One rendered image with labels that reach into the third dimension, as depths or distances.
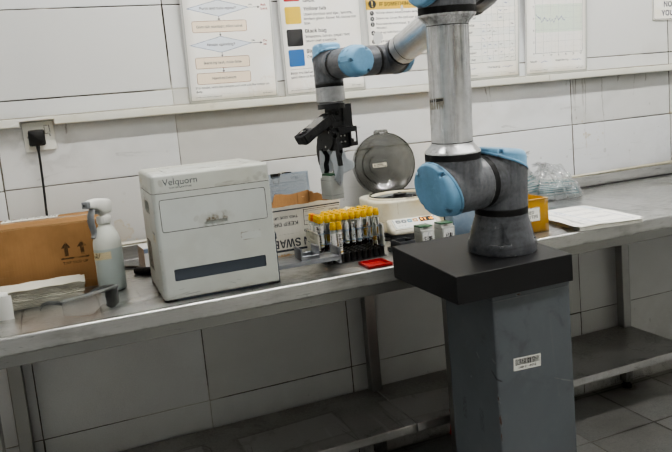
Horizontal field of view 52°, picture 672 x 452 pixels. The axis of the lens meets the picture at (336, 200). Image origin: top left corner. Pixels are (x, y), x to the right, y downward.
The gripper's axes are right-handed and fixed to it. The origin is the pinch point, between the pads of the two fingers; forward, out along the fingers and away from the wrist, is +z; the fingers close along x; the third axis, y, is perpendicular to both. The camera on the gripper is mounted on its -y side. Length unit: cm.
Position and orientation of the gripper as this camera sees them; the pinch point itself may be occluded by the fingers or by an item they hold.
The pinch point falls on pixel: (331, 180)
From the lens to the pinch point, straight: 180.2
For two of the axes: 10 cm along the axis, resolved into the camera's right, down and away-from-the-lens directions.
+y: 8.2, -1.5, 5.5
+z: 0.9, 9.9, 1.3
